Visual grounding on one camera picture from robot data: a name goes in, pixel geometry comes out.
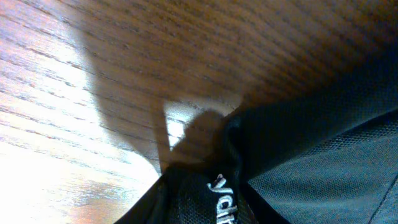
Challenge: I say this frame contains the plain black t-shirt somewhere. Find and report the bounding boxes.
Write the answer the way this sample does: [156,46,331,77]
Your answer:
[119,46,397,223]

